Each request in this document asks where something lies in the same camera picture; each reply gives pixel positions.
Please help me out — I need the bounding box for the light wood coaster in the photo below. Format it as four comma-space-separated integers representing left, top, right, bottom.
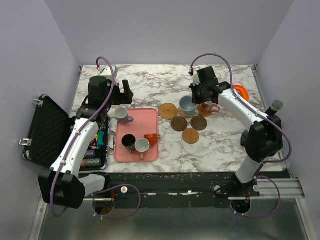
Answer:
196, 104, 212, 117
182, 128, 200, 144

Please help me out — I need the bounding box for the light blue cup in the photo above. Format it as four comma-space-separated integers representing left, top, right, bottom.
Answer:
179, 96, 199, 117

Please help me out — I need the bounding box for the pink mug white inside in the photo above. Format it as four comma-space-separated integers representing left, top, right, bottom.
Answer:
201, 101, 221, 113

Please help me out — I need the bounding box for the small white cup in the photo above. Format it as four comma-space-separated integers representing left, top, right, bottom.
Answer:
114, 107, 134, 125

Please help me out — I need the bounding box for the woven rattan coaster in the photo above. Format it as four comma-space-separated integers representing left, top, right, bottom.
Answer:
177, 107, 197, 119
158, 103, 178, 120

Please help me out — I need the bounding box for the dark wood coaster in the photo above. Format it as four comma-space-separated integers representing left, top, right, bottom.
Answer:
190, 115, 208, 131
170, 116, 188, 132

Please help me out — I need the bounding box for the white cup brown handle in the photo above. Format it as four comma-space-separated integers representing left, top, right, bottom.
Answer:
134, 138, 150, 161

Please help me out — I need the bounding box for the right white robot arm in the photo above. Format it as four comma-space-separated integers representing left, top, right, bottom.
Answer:
189, 66, 283, 196

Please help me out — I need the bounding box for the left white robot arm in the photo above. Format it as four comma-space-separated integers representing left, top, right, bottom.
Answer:
38, 75, 134, 209

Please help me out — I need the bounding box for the black cup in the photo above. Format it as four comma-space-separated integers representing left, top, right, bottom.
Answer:
121, 134, 136, 155

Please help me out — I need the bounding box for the orange red cup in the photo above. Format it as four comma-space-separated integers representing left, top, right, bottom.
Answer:
144, 133, 161, 146

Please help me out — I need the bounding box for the pink plastic tray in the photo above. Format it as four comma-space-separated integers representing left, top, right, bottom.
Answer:
114, 108, 159, 163

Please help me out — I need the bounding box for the black microphone stand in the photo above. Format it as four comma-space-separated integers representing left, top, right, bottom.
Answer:
240, 130, 249, 147

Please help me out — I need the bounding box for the black grey microphone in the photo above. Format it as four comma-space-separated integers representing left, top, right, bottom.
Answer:
265, 100, 284, 117

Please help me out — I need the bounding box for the black poker chip case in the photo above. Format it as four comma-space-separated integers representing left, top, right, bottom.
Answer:
19, 94, 115, 171

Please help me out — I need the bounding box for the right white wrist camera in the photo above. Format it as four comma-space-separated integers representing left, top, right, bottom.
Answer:
189, 66, 200, 86

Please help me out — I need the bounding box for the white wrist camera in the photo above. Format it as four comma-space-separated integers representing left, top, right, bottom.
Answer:
97, 65, 118, 82
189, 66, 200, 86

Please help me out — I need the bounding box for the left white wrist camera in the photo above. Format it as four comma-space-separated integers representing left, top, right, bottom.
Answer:
97, 65, 118, 82

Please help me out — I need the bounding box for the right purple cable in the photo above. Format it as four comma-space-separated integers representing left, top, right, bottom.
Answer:
189, 53, 293, 218

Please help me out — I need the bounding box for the purple cable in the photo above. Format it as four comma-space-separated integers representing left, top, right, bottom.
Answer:
189, 53, 293, 218
49, 56, 142, 221

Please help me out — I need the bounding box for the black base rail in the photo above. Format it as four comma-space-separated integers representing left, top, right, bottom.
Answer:
81, 172, 293, 210

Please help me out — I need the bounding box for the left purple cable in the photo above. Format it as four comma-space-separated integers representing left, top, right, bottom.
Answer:
49, 56, 142, 221

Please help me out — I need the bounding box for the aluminium rail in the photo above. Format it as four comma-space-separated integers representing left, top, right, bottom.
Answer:
223, 178, 305, 201

